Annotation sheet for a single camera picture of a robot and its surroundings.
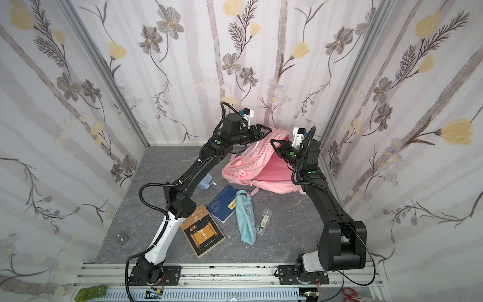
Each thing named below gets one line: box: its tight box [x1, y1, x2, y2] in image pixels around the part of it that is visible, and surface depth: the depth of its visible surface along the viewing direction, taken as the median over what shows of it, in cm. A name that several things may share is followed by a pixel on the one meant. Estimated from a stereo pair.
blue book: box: [206, 184, 239, 224], surface depth 95 cm
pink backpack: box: [222, 127, 306, 196], surface depth 84 cm
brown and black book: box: [179, 203, 227, 259], surface depth 85 cm
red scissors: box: [343, 287, 361, 302], surface depth 71 cm
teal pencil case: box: [235, 190, 257, 247], surface depth 86 cm
